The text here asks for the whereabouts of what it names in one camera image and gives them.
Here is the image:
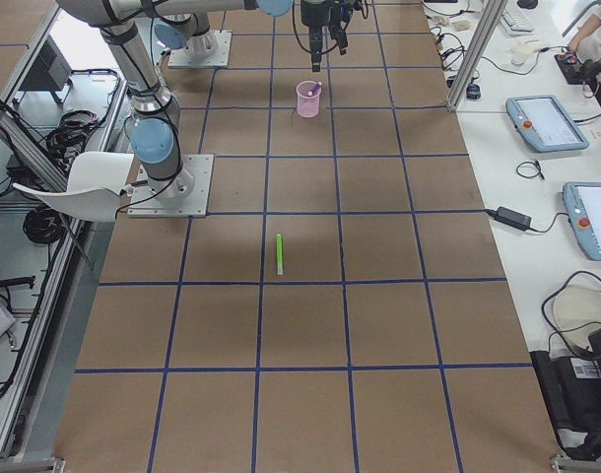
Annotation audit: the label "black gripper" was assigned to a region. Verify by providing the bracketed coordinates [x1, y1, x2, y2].
[300, 0, 333, 73]

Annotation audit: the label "upper blue teach pendant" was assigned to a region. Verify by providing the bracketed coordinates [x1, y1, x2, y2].
[505, 95, 589, 153]

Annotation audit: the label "aluminium frame column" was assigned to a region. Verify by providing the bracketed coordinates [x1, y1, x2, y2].
[447, 0, 506, 111]

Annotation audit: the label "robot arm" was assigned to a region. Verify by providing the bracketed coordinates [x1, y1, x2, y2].
[154, 1, 337, 72]
[58, 1, 293, 200]

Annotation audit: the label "black power brick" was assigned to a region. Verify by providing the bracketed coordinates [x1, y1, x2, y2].
[485, 206, 531, 232]

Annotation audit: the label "pink mesh cup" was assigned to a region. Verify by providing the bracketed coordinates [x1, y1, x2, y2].
[296, 81, 321, 118]

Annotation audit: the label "black cable loop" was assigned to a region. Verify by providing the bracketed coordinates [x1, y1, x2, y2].
[516, 158, 546, 181]

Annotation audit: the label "purple marker pen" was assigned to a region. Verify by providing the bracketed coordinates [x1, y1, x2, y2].
[305, 82, 322, 98]

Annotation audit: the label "black case with label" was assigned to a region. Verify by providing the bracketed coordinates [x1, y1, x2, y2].
[530, 348, 601, 462]

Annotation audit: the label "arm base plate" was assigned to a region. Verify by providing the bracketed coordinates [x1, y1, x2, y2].
[126, 154, 214, 218]
[168, 30, 233, 69]

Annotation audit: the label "coiled black cables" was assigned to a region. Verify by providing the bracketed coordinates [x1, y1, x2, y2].
[43, 108, 109, 159]

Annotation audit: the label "blue teach pendant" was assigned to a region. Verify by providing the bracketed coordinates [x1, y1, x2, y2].
[505, 95, 589, 153]
[563, 181, 601, 261]

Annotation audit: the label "person in white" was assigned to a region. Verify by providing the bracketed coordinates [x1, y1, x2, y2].
[568, 5, 601, 61]

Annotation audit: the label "lower blue teach pendant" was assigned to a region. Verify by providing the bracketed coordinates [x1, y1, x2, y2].
[563, 181, 601, 261]

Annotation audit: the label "green marker pen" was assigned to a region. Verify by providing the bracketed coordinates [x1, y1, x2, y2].
[275, 233, 285, 276]

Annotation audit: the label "white chair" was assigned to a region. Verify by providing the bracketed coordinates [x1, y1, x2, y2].
[13, 151, 134, 223]

